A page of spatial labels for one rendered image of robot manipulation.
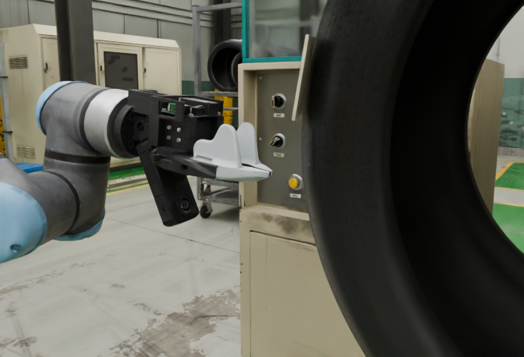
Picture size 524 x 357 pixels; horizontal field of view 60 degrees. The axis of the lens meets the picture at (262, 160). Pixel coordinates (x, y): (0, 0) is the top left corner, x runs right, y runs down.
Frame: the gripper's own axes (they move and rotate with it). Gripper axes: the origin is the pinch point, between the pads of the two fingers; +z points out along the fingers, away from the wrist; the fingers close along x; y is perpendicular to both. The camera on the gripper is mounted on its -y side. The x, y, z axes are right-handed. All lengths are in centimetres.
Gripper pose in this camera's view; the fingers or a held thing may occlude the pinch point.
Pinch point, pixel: (259, 178)
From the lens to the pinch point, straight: 48.9
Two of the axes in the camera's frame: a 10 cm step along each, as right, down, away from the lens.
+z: 8.2, 2.1, -5.3
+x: 5.6, -1.3, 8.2
